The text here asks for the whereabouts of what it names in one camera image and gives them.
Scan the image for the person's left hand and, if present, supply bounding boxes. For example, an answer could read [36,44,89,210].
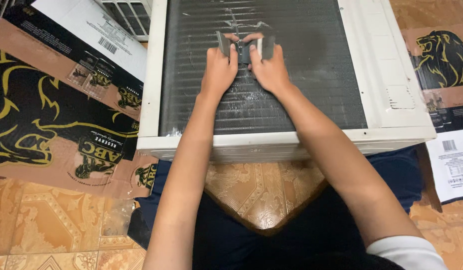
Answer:
[200,33,240,97]

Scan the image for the person's right hand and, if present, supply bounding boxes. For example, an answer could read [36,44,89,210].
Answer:
[243,32,292,97]

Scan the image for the grey metal fin comb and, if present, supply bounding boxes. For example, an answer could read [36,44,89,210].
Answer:
[216,31,276,64]

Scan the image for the white air conditioner unit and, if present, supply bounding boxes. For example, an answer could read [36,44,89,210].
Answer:
[136,0,437,163]

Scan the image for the white plastic grille panel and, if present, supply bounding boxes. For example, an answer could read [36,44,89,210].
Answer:
[94,0,154,42]

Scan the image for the person's dark blue trousers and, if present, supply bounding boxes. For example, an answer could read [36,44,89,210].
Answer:
[127,144,424,270]

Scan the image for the black and brown flattened carton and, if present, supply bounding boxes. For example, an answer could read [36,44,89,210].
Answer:
[400,24,463,205]
[0,0,159,199]

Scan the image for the person's white sleeve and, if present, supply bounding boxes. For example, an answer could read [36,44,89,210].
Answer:
[366,235,449,270]

